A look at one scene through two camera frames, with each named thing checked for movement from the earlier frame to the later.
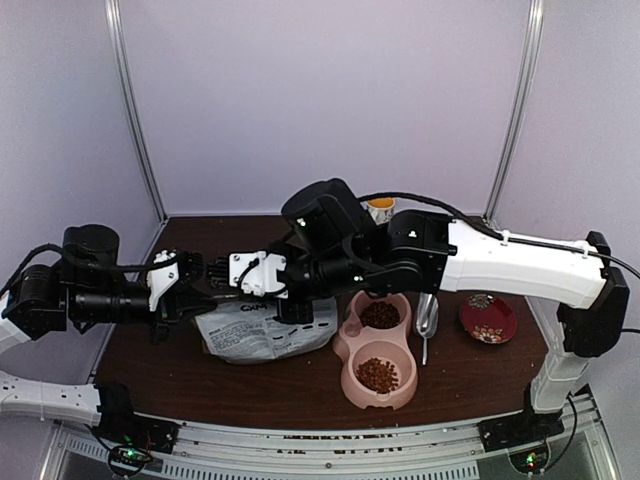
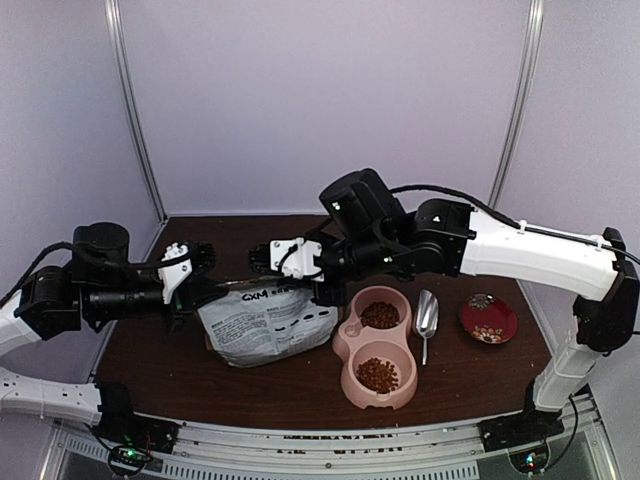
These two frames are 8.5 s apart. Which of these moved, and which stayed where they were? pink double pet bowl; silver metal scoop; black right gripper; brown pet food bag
Moved: black right gripper
Stayed: silver metal scoop; pink double pet bowl; brown pet food bag
